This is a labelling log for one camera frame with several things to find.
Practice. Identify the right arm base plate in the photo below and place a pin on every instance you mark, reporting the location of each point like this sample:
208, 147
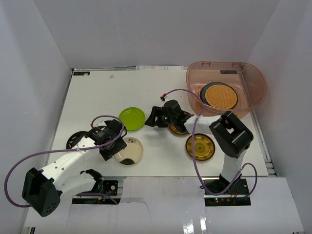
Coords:
235, 196

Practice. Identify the yellow patterned plate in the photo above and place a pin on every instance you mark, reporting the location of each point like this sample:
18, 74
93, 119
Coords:
204, 147
179, 128

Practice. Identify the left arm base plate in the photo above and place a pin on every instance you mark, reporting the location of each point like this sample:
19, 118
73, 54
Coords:
108, 187

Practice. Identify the green glossy plate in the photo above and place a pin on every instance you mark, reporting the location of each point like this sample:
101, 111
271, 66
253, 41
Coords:
133, 118

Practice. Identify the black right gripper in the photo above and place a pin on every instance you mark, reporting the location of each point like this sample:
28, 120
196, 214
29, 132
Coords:
156, 112

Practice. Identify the pink translucent plastic bin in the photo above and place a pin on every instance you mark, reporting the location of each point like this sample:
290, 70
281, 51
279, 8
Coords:
238, 87

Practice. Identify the red and teal plate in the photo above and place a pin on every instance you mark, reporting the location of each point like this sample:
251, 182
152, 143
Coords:
200, 95

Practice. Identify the cream ceramic plate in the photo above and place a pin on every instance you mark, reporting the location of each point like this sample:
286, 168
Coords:
132, 153

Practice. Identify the woven bamboo plate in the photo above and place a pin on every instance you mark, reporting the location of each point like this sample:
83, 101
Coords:
221, 95

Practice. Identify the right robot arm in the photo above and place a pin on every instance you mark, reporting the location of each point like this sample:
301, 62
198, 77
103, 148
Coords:
232, 136

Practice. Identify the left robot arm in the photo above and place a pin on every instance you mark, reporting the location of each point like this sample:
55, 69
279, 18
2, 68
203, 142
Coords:
44, 189

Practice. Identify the blue floral ceramic plate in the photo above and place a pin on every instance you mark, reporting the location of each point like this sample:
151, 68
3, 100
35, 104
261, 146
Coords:
203, 93

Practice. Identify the black plate left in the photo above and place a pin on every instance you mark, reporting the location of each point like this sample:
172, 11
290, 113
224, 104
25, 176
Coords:
74, 139

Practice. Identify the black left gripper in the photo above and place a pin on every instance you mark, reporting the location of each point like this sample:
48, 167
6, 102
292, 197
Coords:
113, 148

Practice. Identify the black label sticker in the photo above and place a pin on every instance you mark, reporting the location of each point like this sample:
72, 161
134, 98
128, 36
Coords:
79, 73

